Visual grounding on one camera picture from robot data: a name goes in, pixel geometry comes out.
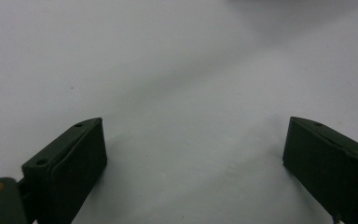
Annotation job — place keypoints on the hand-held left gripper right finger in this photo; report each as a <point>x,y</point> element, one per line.
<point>332,161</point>

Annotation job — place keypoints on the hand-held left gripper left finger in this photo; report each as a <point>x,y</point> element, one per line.
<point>71,168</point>

